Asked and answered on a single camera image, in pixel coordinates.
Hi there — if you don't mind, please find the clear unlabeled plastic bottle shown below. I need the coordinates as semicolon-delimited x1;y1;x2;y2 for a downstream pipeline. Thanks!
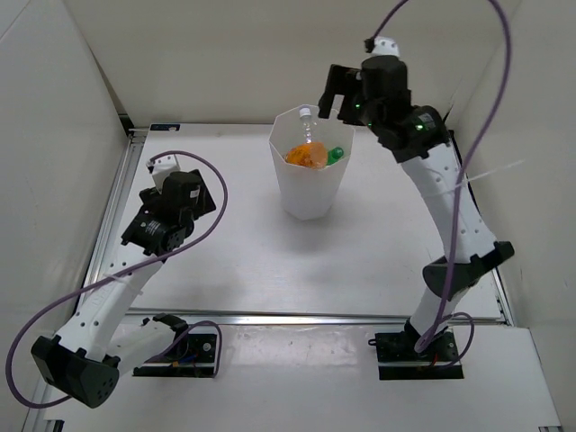
299;105;314;144

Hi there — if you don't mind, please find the green plastic soda bottle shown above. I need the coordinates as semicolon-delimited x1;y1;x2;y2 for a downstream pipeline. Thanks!
326;147;346;167

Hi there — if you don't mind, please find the orange juice bottle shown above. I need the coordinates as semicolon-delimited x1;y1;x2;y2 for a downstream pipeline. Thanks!
284;142;328;169

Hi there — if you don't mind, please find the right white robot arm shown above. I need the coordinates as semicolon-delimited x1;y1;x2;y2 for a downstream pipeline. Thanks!
319;55;515;360

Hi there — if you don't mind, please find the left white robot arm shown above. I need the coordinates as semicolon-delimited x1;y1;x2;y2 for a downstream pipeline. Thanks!
31;169;216;408

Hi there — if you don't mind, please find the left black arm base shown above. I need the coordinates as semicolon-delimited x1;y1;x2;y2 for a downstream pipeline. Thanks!
132;321;223;379

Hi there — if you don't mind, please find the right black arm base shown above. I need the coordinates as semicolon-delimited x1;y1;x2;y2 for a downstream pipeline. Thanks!
368;331;464;381

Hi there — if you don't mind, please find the white octagonal plastic bin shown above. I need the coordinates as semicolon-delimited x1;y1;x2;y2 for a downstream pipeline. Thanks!
269;105;355;221

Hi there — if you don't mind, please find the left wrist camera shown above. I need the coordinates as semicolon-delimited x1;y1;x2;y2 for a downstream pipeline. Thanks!
146;155;180;192

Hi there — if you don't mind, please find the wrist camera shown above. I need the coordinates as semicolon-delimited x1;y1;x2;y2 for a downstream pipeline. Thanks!
146;155;180;192
364;36;400;58

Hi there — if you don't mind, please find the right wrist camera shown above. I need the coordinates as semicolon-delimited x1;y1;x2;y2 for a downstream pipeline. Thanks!
364;36;400;58

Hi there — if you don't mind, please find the aluminium rail front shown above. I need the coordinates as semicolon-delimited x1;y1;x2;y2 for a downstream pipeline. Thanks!
128;308;505;326

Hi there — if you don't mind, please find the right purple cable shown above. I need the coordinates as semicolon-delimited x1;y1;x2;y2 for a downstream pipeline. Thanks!
368;0;513;368

